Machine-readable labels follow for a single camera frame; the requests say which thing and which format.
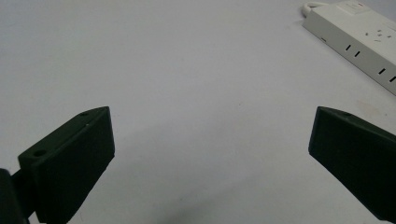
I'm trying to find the white power strip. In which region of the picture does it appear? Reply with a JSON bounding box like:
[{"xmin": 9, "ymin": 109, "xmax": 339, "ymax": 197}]
[{"xmin": 302, "ymin": 0, "xmax": 396, "ymax": 96}]

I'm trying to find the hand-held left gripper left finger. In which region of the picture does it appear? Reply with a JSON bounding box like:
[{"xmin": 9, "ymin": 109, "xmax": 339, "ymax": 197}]
[{"xmin": 17, "ymin": 105, "xmax": 116, "ymax": 224}]

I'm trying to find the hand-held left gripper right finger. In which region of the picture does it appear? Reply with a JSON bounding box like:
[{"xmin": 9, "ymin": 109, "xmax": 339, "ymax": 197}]
[{"xmin": 308, "ymin": 105, "xmax": 396, "ymax": 224}]

